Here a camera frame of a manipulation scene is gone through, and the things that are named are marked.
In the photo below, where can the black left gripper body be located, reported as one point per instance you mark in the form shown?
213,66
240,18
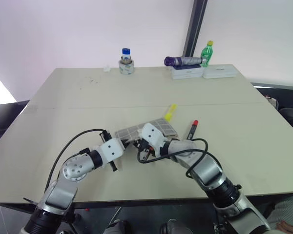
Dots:
105,136

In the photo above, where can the folded purple grey umbrella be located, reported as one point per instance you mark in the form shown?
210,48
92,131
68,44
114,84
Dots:
183,61

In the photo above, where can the black table frame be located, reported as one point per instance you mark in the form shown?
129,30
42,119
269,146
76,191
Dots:
136,204

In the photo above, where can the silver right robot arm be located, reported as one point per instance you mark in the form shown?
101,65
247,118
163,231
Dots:
207,170

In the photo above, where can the grey grid pouch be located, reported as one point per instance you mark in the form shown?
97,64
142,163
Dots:
161,125

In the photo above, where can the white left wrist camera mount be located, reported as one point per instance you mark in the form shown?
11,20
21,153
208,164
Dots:
111,151

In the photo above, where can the dark vertical pillar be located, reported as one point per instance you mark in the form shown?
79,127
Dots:
195,26

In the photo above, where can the red capped marker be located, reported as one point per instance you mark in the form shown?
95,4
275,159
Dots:
192,130

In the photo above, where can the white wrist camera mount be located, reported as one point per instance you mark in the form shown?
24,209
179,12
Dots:
152,136
111,151

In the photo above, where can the black chair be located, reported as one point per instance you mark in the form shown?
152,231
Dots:
289,114

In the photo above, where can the white tape roll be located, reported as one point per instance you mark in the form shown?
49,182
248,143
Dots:
126,69

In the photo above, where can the crumpled white paper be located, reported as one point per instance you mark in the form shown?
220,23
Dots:
107,69

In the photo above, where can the green plastic bottle yellow cap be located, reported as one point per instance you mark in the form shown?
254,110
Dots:
207,52

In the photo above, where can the white box with blue print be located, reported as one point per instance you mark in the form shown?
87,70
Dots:
186,73

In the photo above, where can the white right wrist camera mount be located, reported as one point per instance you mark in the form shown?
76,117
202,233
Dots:
152,136

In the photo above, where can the person in striped green shirt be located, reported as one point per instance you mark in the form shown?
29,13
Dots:
289,209

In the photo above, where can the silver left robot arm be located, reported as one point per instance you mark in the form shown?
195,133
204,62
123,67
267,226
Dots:
73,168

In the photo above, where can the yellow highlighter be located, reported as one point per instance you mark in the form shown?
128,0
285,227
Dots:
171,111

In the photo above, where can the dark rounded shape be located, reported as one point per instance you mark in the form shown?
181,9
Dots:
172,227

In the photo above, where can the small bottle with blue cap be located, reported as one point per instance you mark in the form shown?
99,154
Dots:
126,52

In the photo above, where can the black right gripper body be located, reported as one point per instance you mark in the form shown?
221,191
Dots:
144,145

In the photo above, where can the small red object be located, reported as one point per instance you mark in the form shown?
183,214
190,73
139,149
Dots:
87,209

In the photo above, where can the flat white box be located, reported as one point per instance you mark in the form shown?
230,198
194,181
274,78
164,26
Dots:
218,72

